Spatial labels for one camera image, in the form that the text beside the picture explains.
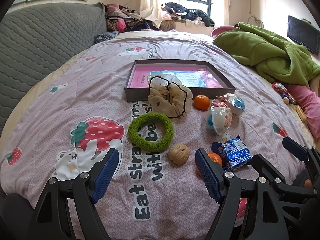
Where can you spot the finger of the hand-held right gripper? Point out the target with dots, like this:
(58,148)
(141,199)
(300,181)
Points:
(295,150)
(265,166)

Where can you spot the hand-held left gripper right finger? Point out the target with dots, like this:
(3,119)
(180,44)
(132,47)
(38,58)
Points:
(208,172)

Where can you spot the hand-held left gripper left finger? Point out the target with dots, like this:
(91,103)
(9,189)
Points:
(106,172)

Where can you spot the mandarin orange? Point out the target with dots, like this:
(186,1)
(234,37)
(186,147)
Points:
(201,102)
(215,158)

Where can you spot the blue cookie packet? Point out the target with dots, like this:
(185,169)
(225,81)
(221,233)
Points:
(235,153)

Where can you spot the green fuzzy scrunchie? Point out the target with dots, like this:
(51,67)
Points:
(136,135)

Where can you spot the plastic-wrapped toy egg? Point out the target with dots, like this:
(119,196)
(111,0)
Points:
(237,103)
(220,122)

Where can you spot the pink cardboard box lid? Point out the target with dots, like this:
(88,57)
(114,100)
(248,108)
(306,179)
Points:
(135,95)

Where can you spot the beige scrunchie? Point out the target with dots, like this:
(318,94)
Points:
(157,102)

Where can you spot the person's right hand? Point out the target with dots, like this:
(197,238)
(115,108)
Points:
(308,183)

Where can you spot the bed with cream sheet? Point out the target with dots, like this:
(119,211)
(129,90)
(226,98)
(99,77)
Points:
(297,132)

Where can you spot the yellow snack packet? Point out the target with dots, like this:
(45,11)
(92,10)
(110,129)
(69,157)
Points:
(300,113)

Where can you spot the pink blanket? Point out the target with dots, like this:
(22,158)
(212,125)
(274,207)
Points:
(305,100)

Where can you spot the small blue snack packet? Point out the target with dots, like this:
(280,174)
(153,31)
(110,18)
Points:
(290,97)

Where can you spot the red silver snack packet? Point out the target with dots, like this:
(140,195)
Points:
(279,88)

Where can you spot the strawberry printed lilac bedsheet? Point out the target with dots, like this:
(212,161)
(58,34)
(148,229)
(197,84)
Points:
(75,80)

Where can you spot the pink and blue book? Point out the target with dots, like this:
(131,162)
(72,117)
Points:
(142,76)

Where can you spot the green fleece blanket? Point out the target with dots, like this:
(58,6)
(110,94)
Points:
(262,47)

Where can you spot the black flat television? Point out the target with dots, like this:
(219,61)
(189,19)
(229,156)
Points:
(302,33)

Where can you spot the dark patterned cloth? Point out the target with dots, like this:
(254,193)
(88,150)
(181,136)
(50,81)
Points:
(103,37)

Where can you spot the pink pillow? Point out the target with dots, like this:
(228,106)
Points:
(222,31)

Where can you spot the grey quilted headboard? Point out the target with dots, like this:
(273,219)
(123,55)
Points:
(37,42)

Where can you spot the brown cloth bundle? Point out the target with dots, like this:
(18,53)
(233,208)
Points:
(167,25)

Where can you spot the pile of colourful clothes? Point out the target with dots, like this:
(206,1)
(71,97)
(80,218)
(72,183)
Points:
(125,17)

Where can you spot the pile of dark clothes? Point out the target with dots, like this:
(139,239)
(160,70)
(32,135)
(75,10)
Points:
(187,12)

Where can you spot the cream curtain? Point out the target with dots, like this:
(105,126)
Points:
(150,2)
(228,0)

